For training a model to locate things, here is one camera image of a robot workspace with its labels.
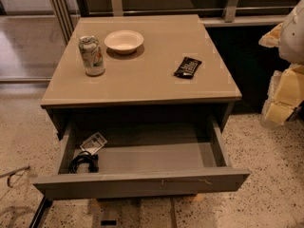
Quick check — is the black floor leg bar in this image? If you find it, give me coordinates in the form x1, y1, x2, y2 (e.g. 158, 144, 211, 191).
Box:
28, 197, 52, 228

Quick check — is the grey metal hook bar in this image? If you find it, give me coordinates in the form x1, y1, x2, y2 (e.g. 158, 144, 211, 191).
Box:
0, 165, 30, 188

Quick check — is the black coiled cable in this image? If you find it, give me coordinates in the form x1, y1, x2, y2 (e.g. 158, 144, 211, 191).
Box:
68, 150, 100, 175

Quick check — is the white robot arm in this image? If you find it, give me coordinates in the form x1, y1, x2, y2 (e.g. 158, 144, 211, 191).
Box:
258, 0, 304, 125

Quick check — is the open grey top drawer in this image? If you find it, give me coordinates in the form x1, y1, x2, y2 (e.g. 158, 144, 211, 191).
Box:
32, 118, 250, 200

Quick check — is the white paper card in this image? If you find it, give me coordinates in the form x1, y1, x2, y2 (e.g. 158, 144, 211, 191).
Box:
80, 132, 107, 155

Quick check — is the black snack bar wrapper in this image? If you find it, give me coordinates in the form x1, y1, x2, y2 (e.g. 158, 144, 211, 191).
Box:
174, 57, 202, 79

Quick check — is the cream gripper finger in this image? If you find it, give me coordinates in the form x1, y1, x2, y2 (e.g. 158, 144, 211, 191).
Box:
258, 23, 282, 48
262, 64, 304, 124

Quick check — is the grey cabinet with tan top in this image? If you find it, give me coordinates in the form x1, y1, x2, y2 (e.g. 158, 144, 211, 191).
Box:
41, 15, 241, 128

